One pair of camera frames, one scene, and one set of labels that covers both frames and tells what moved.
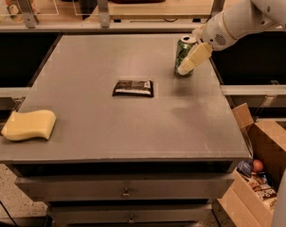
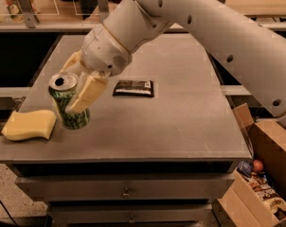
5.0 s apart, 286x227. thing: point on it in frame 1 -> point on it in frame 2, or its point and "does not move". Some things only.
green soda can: [184, 46] -> [62, 86]
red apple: [258, 165] does not move
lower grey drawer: [130, 214] does not move
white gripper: [214, 32] -> [103, 52]
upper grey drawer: [157, 187] does not move
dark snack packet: [134, 88] does not move
